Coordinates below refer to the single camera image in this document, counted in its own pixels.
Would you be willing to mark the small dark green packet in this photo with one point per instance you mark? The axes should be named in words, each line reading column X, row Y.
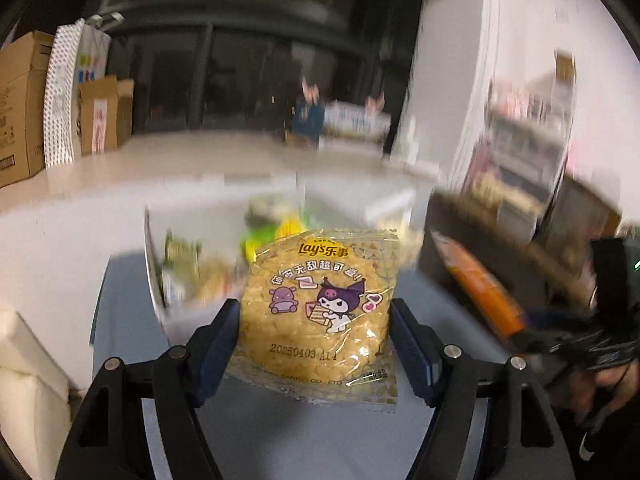
column 176, row 265

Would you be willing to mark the clear plastic drawer shelf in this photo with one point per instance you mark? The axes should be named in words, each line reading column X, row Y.
column 525, row 150

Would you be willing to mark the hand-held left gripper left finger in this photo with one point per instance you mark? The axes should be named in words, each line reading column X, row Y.
column 220, row 340

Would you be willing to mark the orange snack packet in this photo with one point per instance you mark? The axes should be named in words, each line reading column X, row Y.
column 480, row 280

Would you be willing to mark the white dotted paper bag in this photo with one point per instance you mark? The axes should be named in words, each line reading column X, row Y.
column 65, row 95

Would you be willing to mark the black garment white logo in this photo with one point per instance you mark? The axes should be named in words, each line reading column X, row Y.
column 605, row 452

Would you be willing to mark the small yellow-green packet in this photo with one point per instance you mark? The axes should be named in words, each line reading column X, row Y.
column 292, row 224

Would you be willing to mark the printed landscape box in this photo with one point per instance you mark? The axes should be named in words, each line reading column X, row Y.
column 350, row 117

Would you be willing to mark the large cardboard box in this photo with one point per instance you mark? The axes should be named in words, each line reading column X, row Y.
column 22, row 105

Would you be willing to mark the white box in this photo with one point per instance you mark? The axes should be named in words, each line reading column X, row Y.
column 350, row 200

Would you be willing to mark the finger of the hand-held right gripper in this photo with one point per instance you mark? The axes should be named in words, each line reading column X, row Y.
column 545, row 335

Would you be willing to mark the person's right hand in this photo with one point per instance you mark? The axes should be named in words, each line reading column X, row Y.
column 607, row 392

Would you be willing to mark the small cardboard box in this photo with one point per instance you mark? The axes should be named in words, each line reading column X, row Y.
column 102, row 115

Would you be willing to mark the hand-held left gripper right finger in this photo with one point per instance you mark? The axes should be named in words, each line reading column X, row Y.
column 407, row 345

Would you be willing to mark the dark round table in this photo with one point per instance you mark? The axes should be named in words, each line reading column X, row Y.
column 520, row 245

